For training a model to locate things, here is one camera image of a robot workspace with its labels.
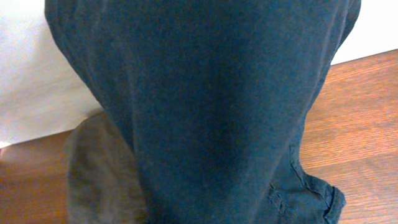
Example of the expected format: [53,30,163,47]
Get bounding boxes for dark blue shorts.
[44,0,361,224]

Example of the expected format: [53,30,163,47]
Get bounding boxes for grey folded shorts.
[65,113,147,224]

